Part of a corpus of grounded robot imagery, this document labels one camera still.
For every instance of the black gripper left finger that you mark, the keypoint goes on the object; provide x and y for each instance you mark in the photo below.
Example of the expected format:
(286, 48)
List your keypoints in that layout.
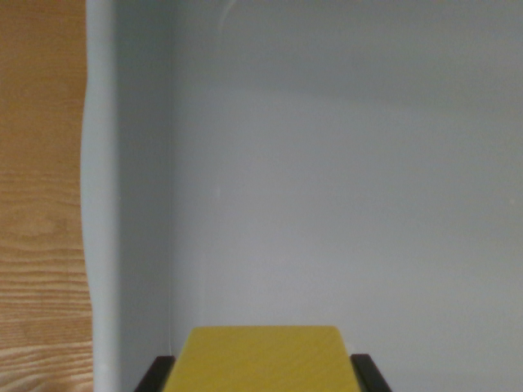
(155, 373)

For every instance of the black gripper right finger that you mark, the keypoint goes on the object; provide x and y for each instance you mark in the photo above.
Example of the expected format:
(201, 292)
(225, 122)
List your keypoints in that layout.
(369, 373)

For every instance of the yellow wooden cube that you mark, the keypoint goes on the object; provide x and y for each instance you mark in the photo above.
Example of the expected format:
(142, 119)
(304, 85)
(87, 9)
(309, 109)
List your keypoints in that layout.
(263, 359)

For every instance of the grey plastic bin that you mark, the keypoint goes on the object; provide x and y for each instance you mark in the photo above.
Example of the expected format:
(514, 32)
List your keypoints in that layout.
(306, 163)

